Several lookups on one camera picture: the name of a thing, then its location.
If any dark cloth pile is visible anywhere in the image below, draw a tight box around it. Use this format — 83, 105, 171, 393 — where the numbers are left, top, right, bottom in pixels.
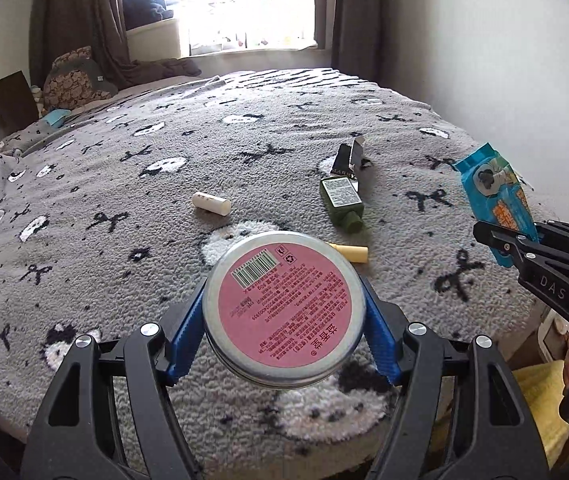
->
121, 0, 176, 29

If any yellow fluffy mat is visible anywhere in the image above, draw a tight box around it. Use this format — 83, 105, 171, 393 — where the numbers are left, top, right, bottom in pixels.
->
513, 362, 569, 467

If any round tin with pink label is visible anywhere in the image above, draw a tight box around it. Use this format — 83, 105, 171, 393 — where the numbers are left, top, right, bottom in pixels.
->
202, 232, 368, 391

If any pale yellow tube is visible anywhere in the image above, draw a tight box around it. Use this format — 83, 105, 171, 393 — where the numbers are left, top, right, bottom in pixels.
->
327, 242, 369, 265

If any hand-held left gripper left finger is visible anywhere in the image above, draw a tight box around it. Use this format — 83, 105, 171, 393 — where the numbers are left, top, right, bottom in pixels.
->
20, 277, 215, 480

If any window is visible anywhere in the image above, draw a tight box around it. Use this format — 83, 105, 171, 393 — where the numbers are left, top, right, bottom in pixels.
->
119, 0, 333, 57

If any brown patterned pillow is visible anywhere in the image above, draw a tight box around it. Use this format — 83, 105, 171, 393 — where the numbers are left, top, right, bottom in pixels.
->
43, 45, 120, 111

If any small white tube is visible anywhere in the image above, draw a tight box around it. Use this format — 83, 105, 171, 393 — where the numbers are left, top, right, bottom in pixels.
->
191, 191, 232, 218

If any teal flat packet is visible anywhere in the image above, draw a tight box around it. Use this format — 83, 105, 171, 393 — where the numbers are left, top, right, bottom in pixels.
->
44, 108, 73, 129

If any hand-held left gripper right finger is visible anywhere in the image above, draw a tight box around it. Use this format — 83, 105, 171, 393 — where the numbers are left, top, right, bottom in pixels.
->
359, 277, 550, 480

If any black open carton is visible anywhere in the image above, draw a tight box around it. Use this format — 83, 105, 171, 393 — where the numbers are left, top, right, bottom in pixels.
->
330, 136, 371, 194

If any green bottle with white label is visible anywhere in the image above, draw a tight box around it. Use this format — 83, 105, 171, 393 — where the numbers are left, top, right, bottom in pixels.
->
319, 175, 366, 235

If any brown crumpled cloth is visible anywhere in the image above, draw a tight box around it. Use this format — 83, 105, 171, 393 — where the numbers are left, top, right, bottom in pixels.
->
129, 57, 203, 81

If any grey printed fleece blanket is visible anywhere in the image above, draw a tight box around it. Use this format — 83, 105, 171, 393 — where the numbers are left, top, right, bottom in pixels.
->
0, 67, 566, 467

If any blue wet wipe packet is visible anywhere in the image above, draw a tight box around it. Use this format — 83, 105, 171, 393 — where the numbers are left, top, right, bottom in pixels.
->
453, 142, 540, 269

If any dark brown curtain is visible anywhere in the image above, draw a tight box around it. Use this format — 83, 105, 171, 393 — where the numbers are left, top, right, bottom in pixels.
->
29, 0, 136, 89
314, 0, 391, 84

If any white storage box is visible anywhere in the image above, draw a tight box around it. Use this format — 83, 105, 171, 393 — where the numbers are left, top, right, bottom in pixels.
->
126, 17, 183, 64

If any white plastic box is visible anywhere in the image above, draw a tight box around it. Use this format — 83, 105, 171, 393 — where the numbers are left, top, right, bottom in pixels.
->
538, 309, 569, 362

